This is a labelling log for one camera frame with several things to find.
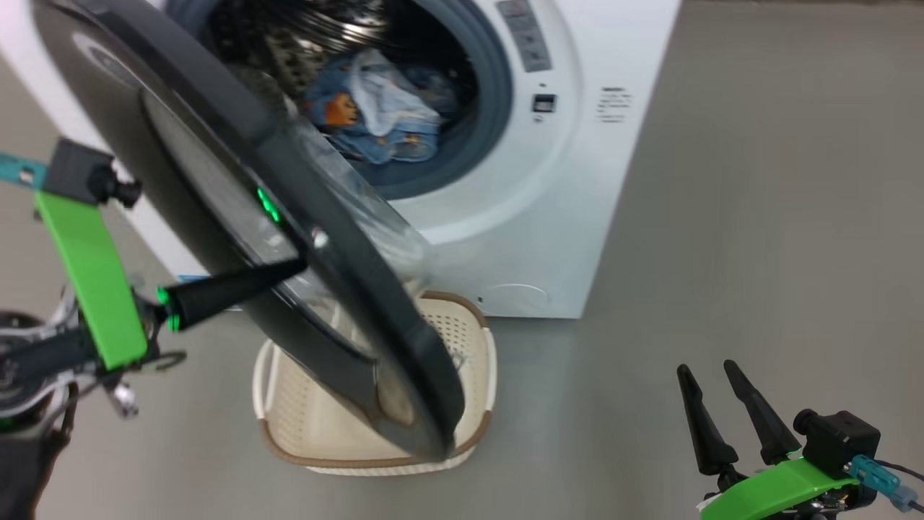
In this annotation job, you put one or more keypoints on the cream perforated laundry basket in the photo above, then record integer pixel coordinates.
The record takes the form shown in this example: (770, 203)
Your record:
(303, 426)

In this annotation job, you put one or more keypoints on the grey rubber door gasket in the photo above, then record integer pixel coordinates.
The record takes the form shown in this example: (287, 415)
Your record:
(491, 123)

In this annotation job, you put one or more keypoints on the blue white energy label sticker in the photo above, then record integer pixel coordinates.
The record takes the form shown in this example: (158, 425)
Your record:
(189, 277)

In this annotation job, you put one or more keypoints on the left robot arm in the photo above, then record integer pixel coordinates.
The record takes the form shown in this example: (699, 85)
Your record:
(36, 354)

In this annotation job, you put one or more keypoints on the steel perforated washer drum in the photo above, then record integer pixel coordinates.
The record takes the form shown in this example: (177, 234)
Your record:
(289, 43)

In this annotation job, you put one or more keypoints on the white washing machine body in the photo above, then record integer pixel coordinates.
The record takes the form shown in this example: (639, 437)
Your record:
(577, 217)

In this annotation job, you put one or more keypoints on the pale blue white garment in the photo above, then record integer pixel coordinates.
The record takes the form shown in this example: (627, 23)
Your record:
(382, 94)

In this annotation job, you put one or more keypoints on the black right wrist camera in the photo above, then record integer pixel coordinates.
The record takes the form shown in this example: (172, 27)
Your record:
(841, 440)

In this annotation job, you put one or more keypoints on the round white filter cover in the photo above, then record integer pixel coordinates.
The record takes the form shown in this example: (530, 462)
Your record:
(516, 300)

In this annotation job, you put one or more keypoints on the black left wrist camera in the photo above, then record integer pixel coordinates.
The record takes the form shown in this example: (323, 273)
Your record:
(76, 170)

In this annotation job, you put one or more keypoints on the grey warning sticker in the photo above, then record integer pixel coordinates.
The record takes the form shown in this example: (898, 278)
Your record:
(525, 36)

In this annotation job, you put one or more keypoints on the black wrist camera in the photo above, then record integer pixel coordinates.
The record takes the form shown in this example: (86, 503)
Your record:
(841, 440)
(76, 170)

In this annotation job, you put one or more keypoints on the black door latch socket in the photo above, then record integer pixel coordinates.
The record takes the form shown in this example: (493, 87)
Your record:
(544, 102)

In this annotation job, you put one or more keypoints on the blue garment with orange print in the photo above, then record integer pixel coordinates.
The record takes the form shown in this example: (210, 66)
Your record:
(332, 108)

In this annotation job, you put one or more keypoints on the dark round glass washer door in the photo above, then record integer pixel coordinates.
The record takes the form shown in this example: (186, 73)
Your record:
(180, 108)

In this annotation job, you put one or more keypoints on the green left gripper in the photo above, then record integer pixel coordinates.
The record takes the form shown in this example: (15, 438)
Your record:
(94, 274)

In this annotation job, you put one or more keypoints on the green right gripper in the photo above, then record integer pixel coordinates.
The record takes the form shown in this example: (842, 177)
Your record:
(779, 491)

